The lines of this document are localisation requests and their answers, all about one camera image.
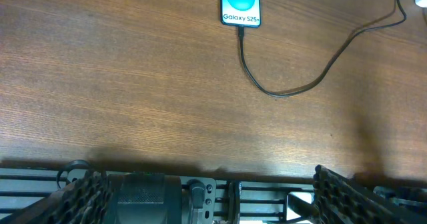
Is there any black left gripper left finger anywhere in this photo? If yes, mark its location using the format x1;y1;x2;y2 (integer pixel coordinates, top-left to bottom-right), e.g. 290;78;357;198
1;170;112;224

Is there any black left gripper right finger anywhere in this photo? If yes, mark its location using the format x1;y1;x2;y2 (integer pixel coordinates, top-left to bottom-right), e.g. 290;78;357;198
312;165;426;224

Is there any black charging cable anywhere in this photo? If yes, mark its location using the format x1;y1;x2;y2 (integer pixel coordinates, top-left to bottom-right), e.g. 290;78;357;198
237;0;408;99

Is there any blue Galaxy smartphone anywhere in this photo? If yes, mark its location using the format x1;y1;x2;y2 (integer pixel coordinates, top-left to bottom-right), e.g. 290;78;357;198
220;0;262;28

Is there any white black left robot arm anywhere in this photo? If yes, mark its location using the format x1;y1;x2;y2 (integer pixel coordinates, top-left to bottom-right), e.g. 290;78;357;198
1;161;426;224

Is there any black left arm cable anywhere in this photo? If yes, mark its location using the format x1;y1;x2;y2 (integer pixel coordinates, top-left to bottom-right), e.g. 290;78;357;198
55;159;93;190

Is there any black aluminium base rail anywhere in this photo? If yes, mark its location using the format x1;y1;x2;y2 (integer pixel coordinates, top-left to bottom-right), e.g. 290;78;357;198
1;165;314;223

